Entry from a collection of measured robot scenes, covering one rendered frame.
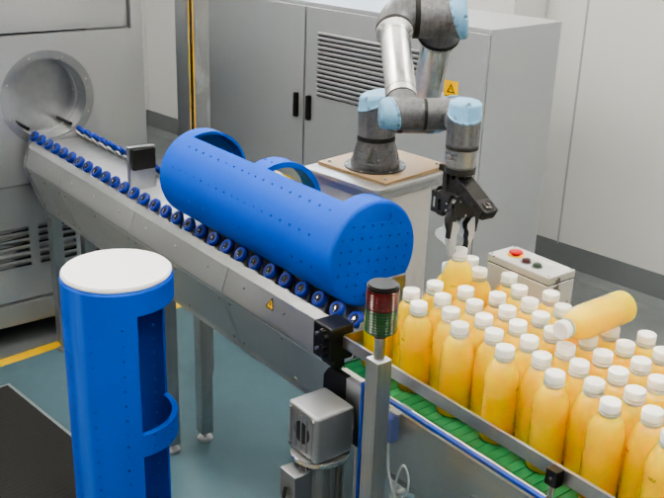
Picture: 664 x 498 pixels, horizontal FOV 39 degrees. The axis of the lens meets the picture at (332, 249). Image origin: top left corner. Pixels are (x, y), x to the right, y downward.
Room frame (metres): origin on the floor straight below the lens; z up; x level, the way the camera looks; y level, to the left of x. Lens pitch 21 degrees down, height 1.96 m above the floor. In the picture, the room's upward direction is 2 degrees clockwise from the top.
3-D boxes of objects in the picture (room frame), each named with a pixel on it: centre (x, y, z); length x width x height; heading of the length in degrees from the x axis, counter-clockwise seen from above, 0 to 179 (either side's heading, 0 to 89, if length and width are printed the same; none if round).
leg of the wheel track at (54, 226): (3.70, 1.17, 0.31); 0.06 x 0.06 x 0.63; 38
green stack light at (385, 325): (1.62, -0.10, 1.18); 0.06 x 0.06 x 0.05
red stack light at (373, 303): (1.62, -0.10, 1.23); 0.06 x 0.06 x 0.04
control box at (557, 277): (2.17, -0.50, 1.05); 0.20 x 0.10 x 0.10; 38
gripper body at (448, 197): (2.06, -0.28, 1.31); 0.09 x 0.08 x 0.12; 38
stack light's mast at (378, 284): (1.62, -0.10, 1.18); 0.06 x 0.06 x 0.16
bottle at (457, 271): (2.04, -0.30, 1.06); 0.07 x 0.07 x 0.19
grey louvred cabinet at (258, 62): (4.70, -0.01, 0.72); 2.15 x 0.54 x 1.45; 45
